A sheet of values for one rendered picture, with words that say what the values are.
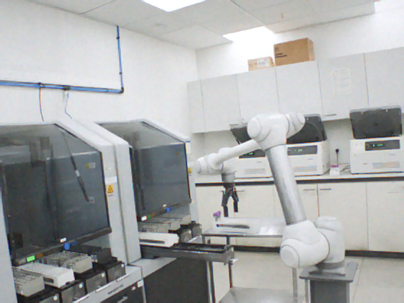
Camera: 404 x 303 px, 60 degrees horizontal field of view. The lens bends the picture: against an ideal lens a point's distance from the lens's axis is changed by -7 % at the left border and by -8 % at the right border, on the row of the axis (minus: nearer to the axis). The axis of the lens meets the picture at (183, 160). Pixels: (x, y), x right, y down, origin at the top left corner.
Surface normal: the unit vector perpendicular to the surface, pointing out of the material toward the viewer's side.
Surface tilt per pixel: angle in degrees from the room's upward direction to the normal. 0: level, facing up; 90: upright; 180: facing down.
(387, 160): 90
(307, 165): 90
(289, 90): 90
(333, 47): 90
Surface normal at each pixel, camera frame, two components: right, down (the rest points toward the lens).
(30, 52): 0.85, -0.05
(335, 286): -0.51, 0.09
